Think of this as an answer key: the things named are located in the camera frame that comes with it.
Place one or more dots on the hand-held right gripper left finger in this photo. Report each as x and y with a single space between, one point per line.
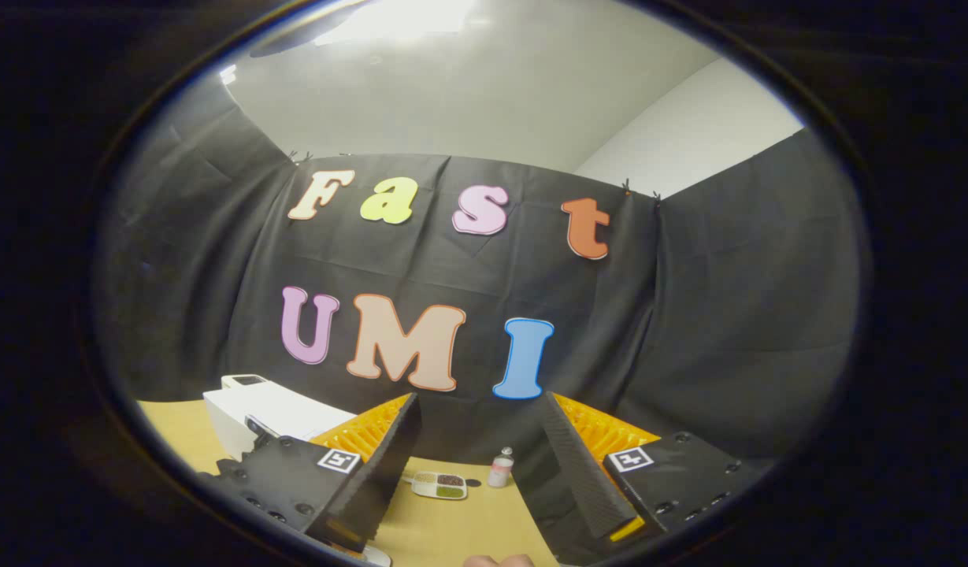
389 465

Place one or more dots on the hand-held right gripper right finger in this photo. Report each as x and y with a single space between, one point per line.
574 465

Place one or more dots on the white microwave oven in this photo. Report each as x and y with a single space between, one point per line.
283 405

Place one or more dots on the sugared donut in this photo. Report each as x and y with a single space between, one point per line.
499 561

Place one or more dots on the white divided dish with beans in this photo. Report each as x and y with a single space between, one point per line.
440 486

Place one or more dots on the small bottle pink label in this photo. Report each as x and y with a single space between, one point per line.
500 471

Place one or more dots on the white square plate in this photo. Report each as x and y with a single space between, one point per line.
376 557

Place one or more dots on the small white device dark screen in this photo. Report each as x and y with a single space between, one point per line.
243 382

